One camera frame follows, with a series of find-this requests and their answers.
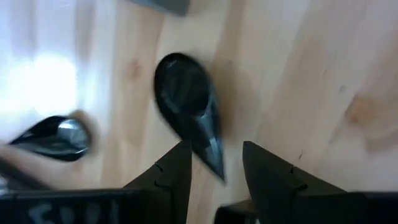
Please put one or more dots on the grey perforated metal shelf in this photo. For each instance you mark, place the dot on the grey perforated metal shelf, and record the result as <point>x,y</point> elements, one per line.
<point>168,6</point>

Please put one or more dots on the black teardrop plate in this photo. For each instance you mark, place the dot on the black teardrop plate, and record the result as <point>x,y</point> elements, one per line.
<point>56,140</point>
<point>183,90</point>

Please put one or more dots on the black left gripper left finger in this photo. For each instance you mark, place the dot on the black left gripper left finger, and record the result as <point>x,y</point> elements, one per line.
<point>168,186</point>

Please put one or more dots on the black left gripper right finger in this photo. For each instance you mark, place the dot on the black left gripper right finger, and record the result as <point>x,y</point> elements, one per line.
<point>280,193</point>

